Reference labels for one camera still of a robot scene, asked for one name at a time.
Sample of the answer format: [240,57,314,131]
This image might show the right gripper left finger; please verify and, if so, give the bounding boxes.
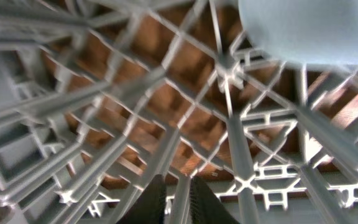
[116,174,167,224]

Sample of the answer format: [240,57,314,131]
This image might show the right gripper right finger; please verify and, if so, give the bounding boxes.
[190,177,239,224]

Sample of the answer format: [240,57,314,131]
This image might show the light blue cup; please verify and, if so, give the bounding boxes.
[238,0,358,65]

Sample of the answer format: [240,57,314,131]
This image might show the grey dishwasher rack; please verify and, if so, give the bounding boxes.
[0,1,358,223]

